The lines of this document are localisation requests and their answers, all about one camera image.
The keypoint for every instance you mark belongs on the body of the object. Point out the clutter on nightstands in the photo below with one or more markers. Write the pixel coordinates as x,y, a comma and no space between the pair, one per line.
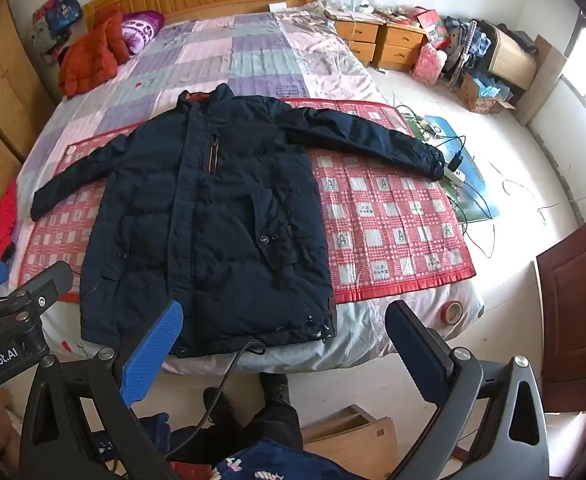
368,9

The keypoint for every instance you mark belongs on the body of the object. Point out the red cloth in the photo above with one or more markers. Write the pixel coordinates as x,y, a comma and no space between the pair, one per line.
0,230

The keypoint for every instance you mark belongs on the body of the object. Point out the purple floral pillow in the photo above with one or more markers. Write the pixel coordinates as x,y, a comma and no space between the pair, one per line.
140,30

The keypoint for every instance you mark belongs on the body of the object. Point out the grey hanging bag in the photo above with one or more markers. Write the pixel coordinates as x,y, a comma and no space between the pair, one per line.
48,37

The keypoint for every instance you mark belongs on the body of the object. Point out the orange puffer jacket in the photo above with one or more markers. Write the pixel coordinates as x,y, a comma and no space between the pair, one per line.
93,55

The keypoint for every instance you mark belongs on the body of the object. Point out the pile of blue clothes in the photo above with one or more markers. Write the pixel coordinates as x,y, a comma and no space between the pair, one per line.
468,37

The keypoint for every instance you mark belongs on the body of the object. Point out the leaning wooden board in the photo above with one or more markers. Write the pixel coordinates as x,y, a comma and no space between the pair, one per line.
540,80

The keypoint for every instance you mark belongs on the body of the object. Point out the blue printed hanging bag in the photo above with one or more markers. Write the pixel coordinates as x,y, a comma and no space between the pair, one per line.
65,10

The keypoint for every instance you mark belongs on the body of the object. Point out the red gift bag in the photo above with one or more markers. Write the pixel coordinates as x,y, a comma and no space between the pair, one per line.
430,22

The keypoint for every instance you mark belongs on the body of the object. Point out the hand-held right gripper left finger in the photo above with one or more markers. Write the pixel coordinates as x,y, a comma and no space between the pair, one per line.
155,352

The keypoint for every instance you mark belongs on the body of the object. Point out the brown wooden door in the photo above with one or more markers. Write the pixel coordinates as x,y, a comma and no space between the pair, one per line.
578,310

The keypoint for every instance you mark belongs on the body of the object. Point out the landscape poster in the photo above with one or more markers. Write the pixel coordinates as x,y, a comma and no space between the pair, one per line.
473,195

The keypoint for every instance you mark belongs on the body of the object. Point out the person's floral navy sweater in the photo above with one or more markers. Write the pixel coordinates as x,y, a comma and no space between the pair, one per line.
283,465

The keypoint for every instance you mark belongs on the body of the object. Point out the navy padded jacket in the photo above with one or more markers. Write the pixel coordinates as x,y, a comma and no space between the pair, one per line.
198,210

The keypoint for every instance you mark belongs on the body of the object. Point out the person's dark trouser leg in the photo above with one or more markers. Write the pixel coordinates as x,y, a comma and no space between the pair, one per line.
268,420

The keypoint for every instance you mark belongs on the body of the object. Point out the wicker chest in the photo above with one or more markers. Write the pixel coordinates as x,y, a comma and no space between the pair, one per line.
510,55

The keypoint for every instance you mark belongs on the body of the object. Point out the white power strip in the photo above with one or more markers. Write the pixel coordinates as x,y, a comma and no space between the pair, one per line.
457,177

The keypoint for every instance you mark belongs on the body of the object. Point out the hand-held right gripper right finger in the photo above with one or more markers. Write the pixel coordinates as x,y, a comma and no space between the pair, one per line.
415,345

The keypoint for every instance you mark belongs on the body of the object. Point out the cardboard box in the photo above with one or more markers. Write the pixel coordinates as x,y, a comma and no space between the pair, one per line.
485,95

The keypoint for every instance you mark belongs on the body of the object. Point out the red tape roll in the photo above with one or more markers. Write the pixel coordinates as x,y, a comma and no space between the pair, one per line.
452,312

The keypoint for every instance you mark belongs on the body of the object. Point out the red printed hanging bag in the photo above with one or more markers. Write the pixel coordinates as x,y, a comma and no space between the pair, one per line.
43,10

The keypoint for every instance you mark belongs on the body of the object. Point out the pastel patchwork quilt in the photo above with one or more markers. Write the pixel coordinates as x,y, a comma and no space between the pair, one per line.
213,60

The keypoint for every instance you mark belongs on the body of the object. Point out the pink plastic bag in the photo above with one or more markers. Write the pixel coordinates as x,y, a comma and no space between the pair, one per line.
429,62

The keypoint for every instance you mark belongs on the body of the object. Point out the black charger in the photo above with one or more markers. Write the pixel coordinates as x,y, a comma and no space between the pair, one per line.
455,162

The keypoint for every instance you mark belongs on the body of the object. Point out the red checked mat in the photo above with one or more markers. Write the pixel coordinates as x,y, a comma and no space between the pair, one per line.
398,220

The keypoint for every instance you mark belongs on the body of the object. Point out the wooden stool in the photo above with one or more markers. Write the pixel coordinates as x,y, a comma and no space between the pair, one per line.
353,435

